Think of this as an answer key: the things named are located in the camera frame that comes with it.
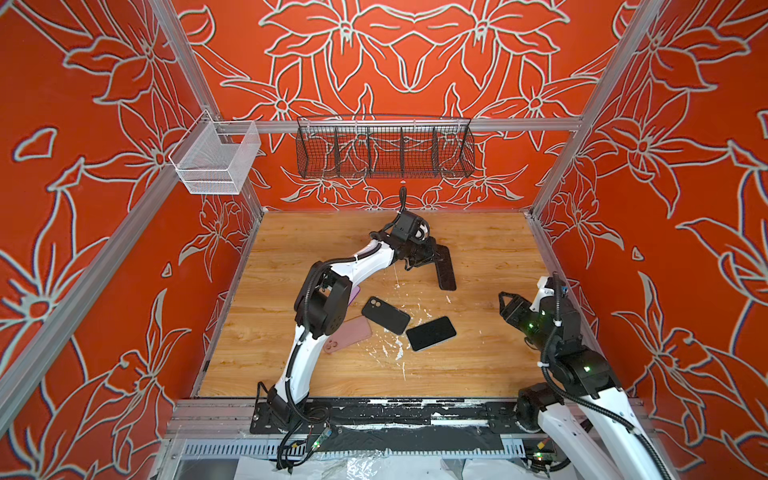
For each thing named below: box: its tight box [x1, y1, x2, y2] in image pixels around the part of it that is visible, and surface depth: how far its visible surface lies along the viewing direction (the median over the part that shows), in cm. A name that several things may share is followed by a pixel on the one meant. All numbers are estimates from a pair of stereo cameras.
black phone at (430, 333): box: [406, 316, 457, 352], surface depth 89 cm
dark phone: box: [434, 244, 457, 291], surface depth 92 cm
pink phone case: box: [324, 317, 373, 354], surface depth 90 cm
